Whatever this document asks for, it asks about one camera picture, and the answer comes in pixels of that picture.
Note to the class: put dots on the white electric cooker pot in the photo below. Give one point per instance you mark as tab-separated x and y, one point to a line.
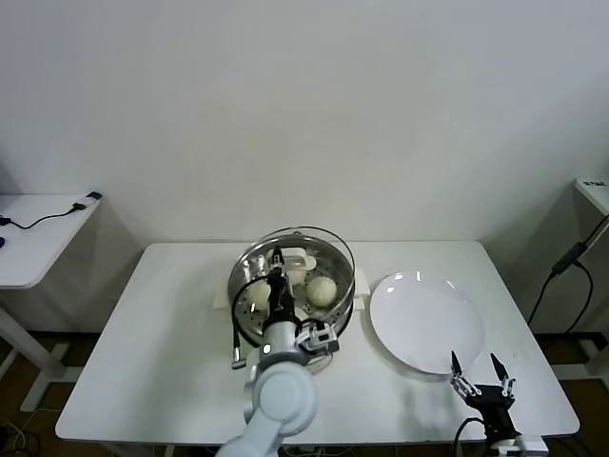
362	288

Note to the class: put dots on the white round plate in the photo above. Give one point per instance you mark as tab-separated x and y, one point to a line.
418	323

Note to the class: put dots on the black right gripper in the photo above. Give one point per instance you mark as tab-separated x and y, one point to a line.
492	409

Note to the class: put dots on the white side desk with label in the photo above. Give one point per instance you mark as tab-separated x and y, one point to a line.
597	197

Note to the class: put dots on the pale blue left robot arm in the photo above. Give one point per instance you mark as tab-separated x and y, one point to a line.
283	395

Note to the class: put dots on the perforated stainless steel steamer basket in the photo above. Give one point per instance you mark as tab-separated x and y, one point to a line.
249	328

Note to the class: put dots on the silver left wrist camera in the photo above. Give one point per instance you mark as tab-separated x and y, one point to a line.
319	339

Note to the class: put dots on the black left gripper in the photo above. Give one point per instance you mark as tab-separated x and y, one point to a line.
280	309

